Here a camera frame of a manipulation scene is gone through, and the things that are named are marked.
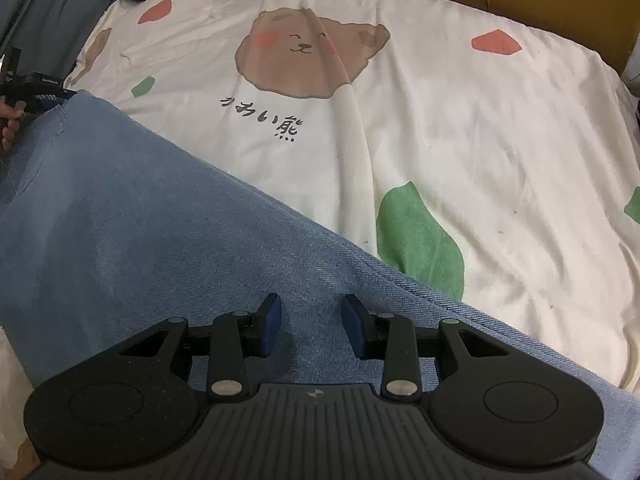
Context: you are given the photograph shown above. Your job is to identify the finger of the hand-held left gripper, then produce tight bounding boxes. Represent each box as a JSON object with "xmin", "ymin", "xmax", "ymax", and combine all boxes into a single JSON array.
[{"xmin": 37, "ymin": 88, "xmax": 78, "ymax": 111}]

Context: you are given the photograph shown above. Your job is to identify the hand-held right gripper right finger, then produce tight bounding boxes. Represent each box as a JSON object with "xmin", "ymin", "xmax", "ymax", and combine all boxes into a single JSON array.
[{"xmin": 342, "ymin": 294, "xmax": 521, "ymax": 402}]

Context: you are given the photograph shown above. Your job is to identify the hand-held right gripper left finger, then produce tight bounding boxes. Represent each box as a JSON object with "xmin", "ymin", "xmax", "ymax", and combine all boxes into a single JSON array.
[{"xmin": 117, "ymin": 292, "xmax": 283, "ymax": 402}]

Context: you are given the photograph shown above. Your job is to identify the blue denim pants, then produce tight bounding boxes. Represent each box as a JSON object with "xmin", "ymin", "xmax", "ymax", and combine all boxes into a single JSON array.
[{"xmin": 0, "ymin": 90, "xmax": 640, "ymax": 480}]

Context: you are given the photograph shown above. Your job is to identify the person's left hand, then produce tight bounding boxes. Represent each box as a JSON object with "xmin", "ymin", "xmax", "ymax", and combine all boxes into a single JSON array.
[{"xmin": 0, "ymin": 104, "xmax": 24, "ymax": 154}]

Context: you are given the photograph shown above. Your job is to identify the dark grey pillow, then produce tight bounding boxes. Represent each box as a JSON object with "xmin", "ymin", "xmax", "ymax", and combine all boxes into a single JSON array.
[{"xmin": 0, "ymin": 0, "xmax": 117, "ymax": 96}]

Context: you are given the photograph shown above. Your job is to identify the cream bear print blanket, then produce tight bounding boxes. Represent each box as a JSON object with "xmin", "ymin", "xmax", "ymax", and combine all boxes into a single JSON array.
[{"xmin": 65, "ymin": 0, "xmax": 640, "ymax": 393}]

